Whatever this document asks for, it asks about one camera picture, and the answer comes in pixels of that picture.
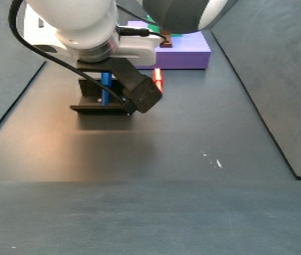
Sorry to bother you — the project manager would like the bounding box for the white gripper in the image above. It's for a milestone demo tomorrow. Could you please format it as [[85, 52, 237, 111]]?
[[25, 4, 152, 63]]

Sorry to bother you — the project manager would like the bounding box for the blue peg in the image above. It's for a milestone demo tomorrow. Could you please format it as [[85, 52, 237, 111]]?
[[101, 71, 114, 107]]

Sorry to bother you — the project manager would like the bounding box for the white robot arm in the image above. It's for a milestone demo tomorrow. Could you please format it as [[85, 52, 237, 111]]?
[[25, 0, 228, 66]]

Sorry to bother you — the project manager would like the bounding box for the black angled fixture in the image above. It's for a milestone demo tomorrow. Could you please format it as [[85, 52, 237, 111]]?
[[71, 79, 137, 116]]

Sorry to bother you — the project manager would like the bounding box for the green upright block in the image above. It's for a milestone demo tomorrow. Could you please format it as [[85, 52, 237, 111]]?
[[148, 15, 182, 37]]

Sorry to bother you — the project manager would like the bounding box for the red peg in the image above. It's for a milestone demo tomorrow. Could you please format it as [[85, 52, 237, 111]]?
[[153, 69, 164, 93]]

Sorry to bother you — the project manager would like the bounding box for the purple base block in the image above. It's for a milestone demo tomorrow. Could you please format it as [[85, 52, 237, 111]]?
[[130, 32, 212, 70]]

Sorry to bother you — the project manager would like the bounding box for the brown L-shaped bracket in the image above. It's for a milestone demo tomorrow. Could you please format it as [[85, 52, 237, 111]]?
[[160, 31, 172, 48]]

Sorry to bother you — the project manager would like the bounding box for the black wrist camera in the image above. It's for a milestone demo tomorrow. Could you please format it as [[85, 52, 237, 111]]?
[[77, 58, 162, 113]]

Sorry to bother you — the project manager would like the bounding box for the black camera cable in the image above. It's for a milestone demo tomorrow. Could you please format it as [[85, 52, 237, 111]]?
[[8, 0, 168, 108]]

